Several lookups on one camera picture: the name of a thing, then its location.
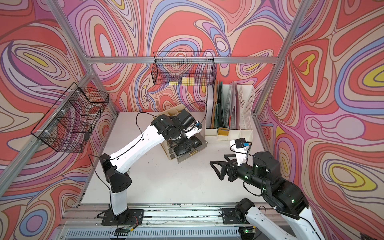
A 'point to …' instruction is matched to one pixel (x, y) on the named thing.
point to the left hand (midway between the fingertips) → (189, 143)
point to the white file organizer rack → (229, 111)
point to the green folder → (220, 117)
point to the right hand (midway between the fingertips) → (218, 164)
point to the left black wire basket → (67, 125)
